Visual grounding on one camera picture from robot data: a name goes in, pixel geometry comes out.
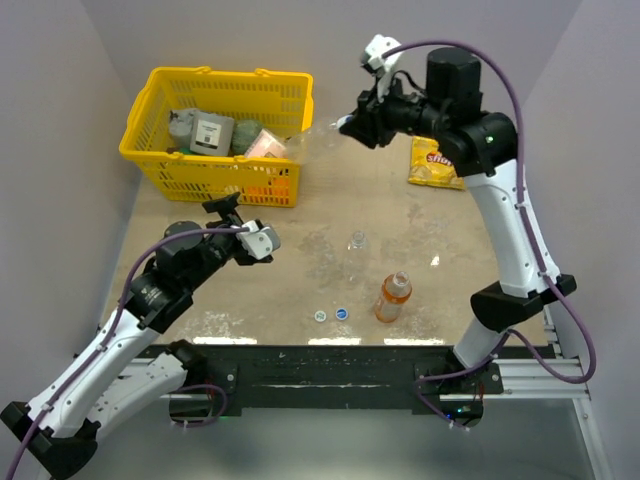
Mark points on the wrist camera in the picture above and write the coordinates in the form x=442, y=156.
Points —
x=259, y=240
x=375, y=61

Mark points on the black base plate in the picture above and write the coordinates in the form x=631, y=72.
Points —
x=233, y=378

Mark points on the orange drink bottle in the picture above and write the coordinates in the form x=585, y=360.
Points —
x=395, y=291

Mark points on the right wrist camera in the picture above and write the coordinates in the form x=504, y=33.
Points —
x=375, y=61

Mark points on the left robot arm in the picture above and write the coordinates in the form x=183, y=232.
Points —
x=63, y=425

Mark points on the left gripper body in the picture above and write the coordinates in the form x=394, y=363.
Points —
x=230, y=243

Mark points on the grey pouch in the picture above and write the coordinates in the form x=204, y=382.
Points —
x=180, y=125

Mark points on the blue Pocari Sweat cap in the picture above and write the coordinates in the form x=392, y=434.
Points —
x=343, y=120

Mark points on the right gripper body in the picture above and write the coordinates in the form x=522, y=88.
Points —
x=408, y=112

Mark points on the green scrub sponge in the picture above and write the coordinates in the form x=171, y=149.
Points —
x=244, y=133

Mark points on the yellow chips bag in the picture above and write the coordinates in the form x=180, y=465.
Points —
x=428, y=167

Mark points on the grey box with label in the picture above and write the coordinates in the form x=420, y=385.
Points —
x=211, y=134

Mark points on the green white bottle cap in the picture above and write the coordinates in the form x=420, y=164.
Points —
x=320, y=316

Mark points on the pink packet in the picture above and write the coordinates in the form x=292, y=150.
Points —
x=267, y=145

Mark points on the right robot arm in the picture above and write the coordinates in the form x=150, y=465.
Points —
x=483, y=148

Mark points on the clear bottle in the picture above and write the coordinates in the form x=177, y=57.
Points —
x=315, y=143
x=348, y=270

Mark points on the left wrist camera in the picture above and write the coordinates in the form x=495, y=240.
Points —
x=259, y=240

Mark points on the yellow plastic basket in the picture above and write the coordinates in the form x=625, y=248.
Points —
x=281, y=101

